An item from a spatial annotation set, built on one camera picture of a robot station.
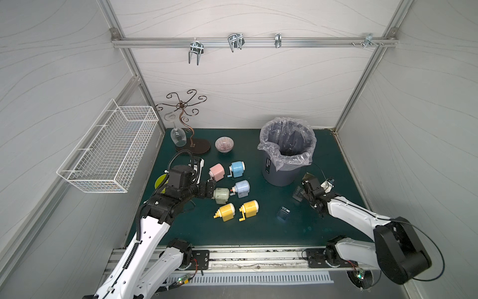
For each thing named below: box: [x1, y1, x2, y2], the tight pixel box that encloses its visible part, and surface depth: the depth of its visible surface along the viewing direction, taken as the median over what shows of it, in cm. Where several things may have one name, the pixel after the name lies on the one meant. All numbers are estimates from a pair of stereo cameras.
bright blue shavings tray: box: [276, 206, 291, 222], surface depth 88 cm
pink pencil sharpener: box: [207, 163, 225, 182], surface depth 95 cm
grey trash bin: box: [257, 117, 317, 187], surface depth 86 cm
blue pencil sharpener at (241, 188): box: [229, 179, 251, 199], surface depth 88 cm
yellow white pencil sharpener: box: [238, 199, 260, 222], surface depth 82 cm
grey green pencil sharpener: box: [211, 187, 230, 205], surface depth 86 cm
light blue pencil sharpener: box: [227, 160, 246, 178], surface depth 97 cm
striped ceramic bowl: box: [214, 135, 235, 154], surface depth 113 cm
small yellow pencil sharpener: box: [212, 203, 236, 222], surface depth 82 cm
